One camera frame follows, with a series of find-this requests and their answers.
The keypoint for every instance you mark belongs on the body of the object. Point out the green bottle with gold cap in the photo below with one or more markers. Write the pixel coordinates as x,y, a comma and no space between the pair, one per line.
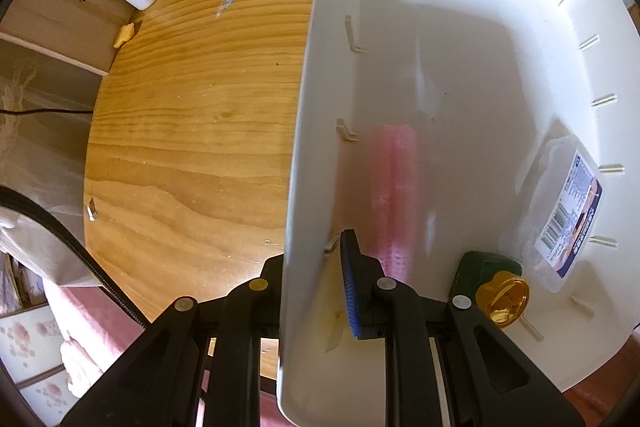
500,297

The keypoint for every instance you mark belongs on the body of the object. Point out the pink fleece garment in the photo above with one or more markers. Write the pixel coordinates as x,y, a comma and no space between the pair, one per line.
100,312

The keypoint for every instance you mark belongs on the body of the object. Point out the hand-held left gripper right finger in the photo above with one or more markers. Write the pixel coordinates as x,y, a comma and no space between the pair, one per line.
350,282

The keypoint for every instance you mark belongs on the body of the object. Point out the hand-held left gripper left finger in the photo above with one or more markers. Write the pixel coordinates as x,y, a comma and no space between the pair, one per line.
260,302

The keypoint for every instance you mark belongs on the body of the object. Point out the small metal clip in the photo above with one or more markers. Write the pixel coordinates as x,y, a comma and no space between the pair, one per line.
91,209

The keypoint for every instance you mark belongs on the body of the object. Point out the wooden shelf unit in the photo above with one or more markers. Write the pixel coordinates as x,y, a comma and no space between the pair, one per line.
50,22

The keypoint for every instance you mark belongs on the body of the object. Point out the white plastic storage bin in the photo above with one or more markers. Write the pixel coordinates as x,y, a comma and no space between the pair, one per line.
450,57

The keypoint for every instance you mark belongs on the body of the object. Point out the clear labelled plastic box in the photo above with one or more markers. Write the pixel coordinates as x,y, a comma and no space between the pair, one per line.
570,217

